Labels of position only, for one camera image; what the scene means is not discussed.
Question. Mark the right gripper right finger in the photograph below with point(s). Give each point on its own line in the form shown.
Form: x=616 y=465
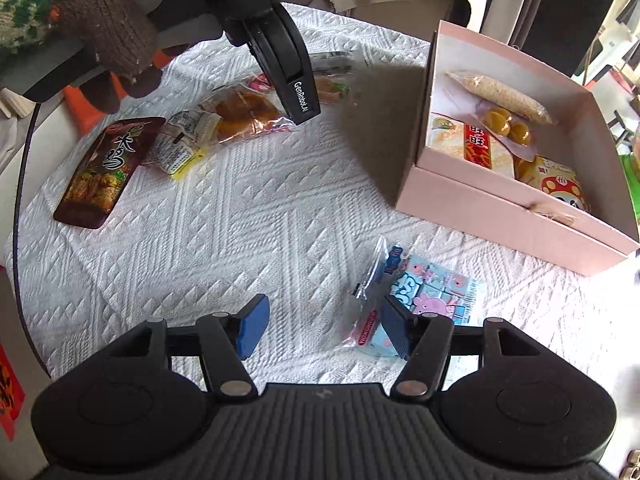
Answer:
x=423 y=341

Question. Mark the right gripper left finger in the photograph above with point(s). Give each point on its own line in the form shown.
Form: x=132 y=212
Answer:
x=226 y=341

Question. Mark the blue pig cartoon snack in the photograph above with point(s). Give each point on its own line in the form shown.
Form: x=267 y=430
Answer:
x=419 y=284

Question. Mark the grey dark snack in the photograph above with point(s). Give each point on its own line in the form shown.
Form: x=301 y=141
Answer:
x=332 y=63

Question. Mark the brown bread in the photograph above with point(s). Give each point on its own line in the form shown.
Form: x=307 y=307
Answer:
x=243 y=113

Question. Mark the yellow white snack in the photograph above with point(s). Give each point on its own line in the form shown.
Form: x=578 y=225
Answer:
x=183 y=141

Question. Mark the dark red snack pouch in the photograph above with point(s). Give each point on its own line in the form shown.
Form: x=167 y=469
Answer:
x=105 y=170

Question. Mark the brown knitted gloved hand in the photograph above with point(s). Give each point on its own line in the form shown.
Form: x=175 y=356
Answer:
x=119 y=36

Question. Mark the white textured tablecloth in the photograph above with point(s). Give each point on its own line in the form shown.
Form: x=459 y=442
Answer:
x=294 y=216

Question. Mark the orange plastic chair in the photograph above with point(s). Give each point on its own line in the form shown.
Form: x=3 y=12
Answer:
x=92 y=101

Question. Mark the red white rice cracker pack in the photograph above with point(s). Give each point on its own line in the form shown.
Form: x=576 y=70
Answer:
x=460 y=140

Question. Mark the yellow panda snack bag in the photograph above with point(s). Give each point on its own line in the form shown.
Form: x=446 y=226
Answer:
x=552 y=178

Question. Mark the red paper decoration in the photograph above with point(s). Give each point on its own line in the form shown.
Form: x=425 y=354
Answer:
x=12 y=396

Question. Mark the yellow candies in wrapper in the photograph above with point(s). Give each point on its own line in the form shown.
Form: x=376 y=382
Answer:
x=500 y=121

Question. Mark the beige granule packet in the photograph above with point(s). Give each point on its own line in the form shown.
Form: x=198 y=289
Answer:
x=496 y=92

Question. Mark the pink cardboard box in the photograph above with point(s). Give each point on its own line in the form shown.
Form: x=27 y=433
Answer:
x=470 y=198

